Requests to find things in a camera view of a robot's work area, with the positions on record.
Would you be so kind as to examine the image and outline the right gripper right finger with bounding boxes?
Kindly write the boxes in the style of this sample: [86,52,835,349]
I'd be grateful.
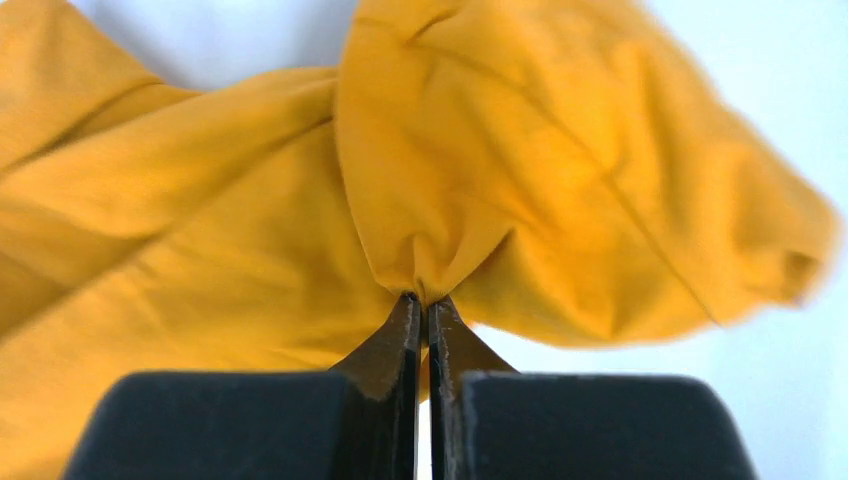
[427,299,756,479]

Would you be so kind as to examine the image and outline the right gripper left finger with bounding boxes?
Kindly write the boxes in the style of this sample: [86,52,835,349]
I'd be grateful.
[64,294,421,479]

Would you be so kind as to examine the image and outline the yellow t shirt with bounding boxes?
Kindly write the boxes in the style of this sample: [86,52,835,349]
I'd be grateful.
[1,1,838,479]

